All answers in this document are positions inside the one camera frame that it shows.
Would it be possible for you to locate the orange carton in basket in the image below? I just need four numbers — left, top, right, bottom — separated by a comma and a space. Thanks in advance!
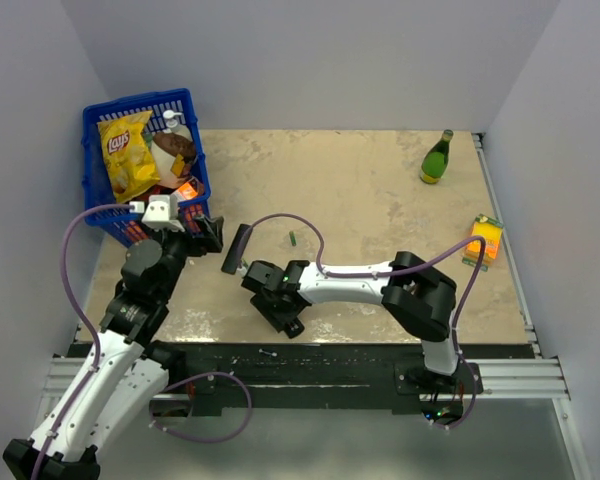
171, 176, 205, 202

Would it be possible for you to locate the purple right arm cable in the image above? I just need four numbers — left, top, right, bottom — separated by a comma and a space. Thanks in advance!
237, 213, 489, 361

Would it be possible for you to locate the aluminium frame rail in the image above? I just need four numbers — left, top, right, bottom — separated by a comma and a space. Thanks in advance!
42, 357, 570, 400

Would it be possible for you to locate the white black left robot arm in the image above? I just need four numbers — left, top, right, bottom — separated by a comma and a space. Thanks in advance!
3, 216, 224, 479

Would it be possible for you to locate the black remote control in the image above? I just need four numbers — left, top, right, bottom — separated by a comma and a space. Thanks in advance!
221, 223, 250, 275

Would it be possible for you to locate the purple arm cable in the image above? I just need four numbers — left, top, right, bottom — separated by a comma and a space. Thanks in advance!
237, 213, 489, 361
29, 202, 146, 480

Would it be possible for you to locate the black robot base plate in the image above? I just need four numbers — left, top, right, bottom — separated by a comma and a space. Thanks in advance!
156, 341, 533, 421

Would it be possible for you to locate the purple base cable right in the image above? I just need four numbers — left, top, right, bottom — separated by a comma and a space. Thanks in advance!
427, 349, 481, 431

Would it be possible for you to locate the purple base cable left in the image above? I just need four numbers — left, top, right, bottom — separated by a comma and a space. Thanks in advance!
148, 370, 254, 443

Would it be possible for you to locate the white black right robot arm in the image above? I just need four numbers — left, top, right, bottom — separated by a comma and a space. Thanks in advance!
241, 252, 461, 393

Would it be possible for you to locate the yellow Lays chips bag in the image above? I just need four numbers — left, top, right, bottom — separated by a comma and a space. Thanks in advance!
97, 110, 160, 203

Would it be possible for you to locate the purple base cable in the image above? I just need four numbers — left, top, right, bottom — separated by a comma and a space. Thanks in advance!
148, 370, 254, 443
427, 349, 481, 431

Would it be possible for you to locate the blue plastic basket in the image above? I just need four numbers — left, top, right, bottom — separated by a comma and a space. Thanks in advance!
81, 88, 211, 235

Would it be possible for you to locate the white pump soap bottle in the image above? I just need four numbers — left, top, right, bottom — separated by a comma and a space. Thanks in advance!
162, 109, 193, 141

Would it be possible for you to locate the brown and white pouch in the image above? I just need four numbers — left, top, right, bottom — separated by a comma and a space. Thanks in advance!
151, 132, 198, 189

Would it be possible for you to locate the green glass bottle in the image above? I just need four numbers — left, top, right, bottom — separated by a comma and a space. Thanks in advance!
419, 129, 454, 184

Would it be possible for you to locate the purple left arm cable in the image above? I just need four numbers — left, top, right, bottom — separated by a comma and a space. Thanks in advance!
29, 202, 146, 480

